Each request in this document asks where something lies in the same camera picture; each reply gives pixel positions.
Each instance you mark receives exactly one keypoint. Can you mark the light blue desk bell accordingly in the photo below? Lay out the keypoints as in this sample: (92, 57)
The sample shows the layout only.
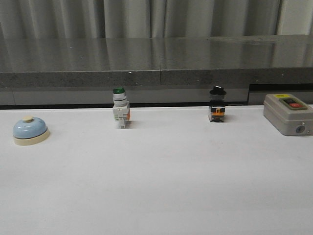
(29, 131)

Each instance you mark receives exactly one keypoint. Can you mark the grey stone counter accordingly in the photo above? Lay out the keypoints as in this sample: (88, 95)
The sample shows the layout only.
(159, 71)

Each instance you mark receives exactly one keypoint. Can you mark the grey curtain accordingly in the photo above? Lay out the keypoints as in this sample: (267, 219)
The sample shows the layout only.
(47, 19)

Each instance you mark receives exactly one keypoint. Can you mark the green pushbutton switch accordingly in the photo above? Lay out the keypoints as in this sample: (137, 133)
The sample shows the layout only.
(121, 108)

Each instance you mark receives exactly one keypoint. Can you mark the black selector knob switch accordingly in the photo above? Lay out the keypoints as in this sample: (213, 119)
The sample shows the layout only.
(217, 104)

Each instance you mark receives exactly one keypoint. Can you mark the grey on-off switch box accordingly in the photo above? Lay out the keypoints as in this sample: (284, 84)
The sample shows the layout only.
(288, 114)

